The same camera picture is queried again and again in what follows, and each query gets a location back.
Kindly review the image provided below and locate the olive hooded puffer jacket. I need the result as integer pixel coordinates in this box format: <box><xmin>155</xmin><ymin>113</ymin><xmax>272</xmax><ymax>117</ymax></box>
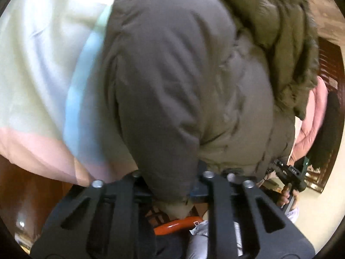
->
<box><xmin>102</xmin><ymin>0</ymin><xmax>319</xmax><ymax>203</ymax></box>

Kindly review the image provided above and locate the folded pink blanket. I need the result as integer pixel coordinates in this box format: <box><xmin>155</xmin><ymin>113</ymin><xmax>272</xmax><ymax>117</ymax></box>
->
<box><xmin>288</xmin><ymin>76</ymin><xmax>328</xmax><ymax>165</ymax></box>

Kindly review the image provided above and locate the dark wooden headboard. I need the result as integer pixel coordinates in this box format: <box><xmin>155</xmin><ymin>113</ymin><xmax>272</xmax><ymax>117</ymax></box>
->
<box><xmin>306</xmin><ymin>37</ymin><xmax>344</xmax><ymax>194</ymax></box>

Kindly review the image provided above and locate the right hand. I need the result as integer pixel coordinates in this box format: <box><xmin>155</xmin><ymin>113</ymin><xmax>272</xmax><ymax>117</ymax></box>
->
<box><xmin>277</xmin><ymin>185</ymin><xmax>299</xmax><ymax>210</ymax></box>

